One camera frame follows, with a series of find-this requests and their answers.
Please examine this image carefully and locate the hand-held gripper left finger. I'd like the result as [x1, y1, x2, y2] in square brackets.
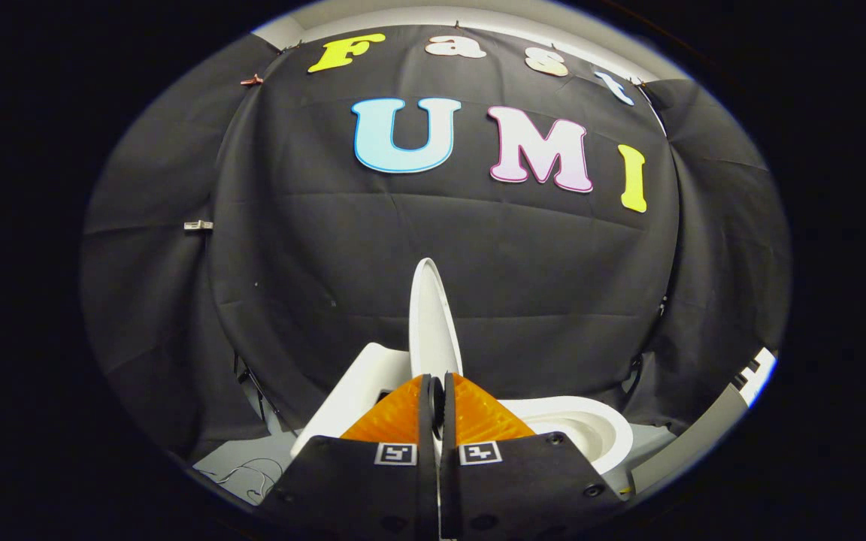
[262, 374, 438, 541]

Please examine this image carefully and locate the black backdrop stand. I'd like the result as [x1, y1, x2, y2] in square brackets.
[233, 349, 277, 434]

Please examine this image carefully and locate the black backdrop cloth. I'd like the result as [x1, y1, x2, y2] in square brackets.
[80, 23, 791, 463]

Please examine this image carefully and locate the white panel with black bars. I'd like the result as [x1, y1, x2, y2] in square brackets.
[730, 347, 778, 408]

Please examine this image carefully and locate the white toilet lid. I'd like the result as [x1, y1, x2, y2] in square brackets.
[409, 258, 464, 381]

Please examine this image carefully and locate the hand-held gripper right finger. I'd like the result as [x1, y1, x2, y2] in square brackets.
[439, 373, 627, 541]

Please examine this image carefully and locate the white cable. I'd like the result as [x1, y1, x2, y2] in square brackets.
[200, 457, 285, 504]

